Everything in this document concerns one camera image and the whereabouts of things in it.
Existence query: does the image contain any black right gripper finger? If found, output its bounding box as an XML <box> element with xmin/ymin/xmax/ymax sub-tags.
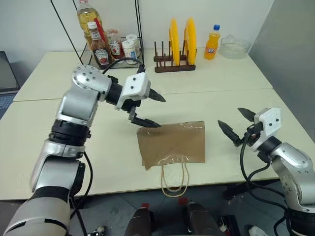
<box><xmin>217</xmin><ymin>119</ymin><xmax>246</xmax><ymax>148</ymax></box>
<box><xmin>237</xmin><ymin>107</ymin><xmax>257</xmax><ymax>122</ymax></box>

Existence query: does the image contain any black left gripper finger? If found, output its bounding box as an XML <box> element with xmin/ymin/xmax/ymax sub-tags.
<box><xmin>149</xmin><ymin>88</ymin><xmax>166</xmax><ymax>103</ymax></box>
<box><xmin>128</xmin><ymin>106</ymin><xmax>162</xmax><ymax>128</ymax></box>

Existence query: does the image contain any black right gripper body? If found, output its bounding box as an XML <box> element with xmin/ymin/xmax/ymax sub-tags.
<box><xmin>244</xmin><ymin>121</ymin><xmax>264</xmax><ymax>148</ymax></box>

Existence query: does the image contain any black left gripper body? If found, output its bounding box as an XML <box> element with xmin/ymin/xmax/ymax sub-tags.
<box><xmin>122</xmin><ymin>81</ymin><xmax>152</xmax><ymax>114</ymax></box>

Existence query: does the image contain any brown paper bag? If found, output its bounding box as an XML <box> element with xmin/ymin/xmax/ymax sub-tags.
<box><xmin>136</xmin><ymin>120</ymin><xmax>206</xmax><ymax>198</ymax></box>

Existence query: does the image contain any brown wooden plate rack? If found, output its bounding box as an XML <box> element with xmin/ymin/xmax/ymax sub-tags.
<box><xmin>153</xmin><ymin>41</ymin><xmax>198</xmax><ymax>73</ymax></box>

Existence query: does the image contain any white lidded seasoning jar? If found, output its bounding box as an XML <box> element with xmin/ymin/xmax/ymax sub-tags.
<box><xmin>126</xmin><ymin>34</ymin><xmax>141</xmax><ymax>58</ymax></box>
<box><xmin>122</xmin><ymin>40</ymin><xmax>138</xmax><ymax>65</ymax></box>

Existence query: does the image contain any large Heinz ketchup bottle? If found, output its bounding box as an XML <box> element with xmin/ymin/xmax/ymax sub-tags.
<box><xmin>87</xmin><ymin>21</ymin><xmax>113</xmax><ymax>70</ymax></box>

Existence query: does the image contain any yellow plate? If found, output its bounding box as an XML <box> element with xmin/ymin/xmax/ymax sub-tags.
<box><xmin>184</xmin><ymin>16</ymin><xmax>197</xmax><ymax>66</ymax></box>
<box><xmin>168</xmin><ymin>17</ymin><xmax>181</xmax><ymax>67</ymax></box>

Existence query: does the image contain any small Heinz ketchup bottle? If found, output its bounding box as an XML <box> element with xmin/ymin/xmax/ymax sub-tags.
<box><xmin>106</xmin><ymin>29</ymin><xmax>126</xmax><ymax>60</ymax></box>

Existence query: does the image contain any black table leg foot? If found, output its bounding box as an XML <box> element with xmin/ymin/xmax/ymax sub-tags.
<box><xmin>223</xmin><ymin>183</ymin><xmax>250</xmax><ymax>200</ymax></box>

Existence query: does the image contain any clear glass bowl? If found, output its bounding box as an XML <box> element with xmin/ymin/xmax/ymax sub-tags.
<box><xmin>219</xmin><ymin>34</ymin><xmax>252</xmax><ymax>60</ymax></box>

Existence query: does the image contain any orange soda bottle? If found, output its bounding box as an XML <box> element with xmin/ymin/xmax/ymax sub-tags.
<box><xmin>203</xmin><ymin>24</ymin><xmax>221</xmax><ymax>60</ymax></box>

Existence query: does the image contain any dark rounded shape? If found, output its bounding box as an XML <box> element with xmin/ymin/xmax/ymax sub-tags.
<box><xmin>127</xmin><ymin>202</ymin><xmax>155</xmax><ymax>236</ymax></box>
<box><xmin>178</xmin><ymin>197</ymin><xmax>222</xmax><ymax>236</ymax></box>

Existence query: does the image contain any yellow cooking oil bottle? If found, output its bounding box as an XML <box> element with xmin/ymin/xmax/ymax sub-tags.
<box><xmin>77</xmin><ymin>0</ymin><xmax>103</xmax><ymax>48</ymax></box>

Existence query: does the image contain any white object on floor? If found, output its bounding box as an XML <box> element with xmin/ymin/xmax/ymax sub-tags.
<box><xmin>248</xmin><ymin>224</ymin><xmax>266</xmax><ymax>236</ymax></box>

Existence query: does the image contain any dark laptop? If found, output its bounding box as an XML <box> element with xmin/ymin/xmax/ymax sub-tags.
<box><xmin>0</xmin><ymin>50</ymin><xmax>21</xmax><ymax>117</ymax></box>

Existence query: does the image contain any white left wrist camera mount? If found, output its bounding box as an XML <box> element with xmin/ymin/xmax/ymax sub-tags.
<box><xmin>115</xmin><ymin>73</ymin><xmax>151</xmax><ymax>111</ymax></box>

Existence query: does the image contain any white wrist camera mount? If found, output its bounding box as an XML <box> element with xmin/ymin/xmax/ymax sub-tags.
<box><xmin>115</xmin><ymin>73</ymin><xmax>151</xmax><ymax>111</ymax></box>
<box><xmin>252</xmin><ymin>107</ymin><xmax>282</xmax><ymax>152</ymax></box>

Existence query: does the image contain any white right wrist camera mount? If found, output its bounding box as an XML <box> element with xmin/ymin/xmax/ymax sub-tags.
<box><xmin>252</xmin><ymin>107</ymin><xmax>282</xmax><ymax>152</ymax></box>

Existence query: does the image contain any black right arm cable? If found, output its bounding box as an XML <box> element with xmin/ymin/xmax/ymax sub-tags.
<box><xmin>240</xmin><ymin>134</ymin><xmax>296</xmax><ymax>236</ymax></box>

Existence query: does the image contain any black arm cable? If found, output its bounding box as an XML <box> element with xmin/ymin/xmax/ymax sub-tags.
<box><xmin>240</xmin><ymin>134</ymin><xmax>296</xmax><ymax>236</ymax></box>
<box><xmin>69</xmin><ymin>151</ymin><xmax>94</xmax><ymax>236</ymax></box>
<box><xmin>101</xmin><ymin>58</ymin><xmax>146</xmax><ymax>75</ymax></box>

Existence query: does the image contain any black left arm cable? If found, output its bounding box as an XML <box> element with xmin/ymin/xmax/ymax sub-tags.
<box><xmin>101</xmin><ymin>58</ymin><xmax>146</xmax><ymax>75</ymax></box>
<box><xmin>69</xmin><ymin>151</ymin><xmax>94</xmax><ymax>236</ymax></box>

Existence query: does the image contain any black wire rack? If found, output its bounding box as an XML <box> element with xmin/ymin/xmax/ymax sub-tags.
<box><xmin>50</xmin><ymin>0</ymin><xmax>145</xmax><ymax>71</ymax></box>

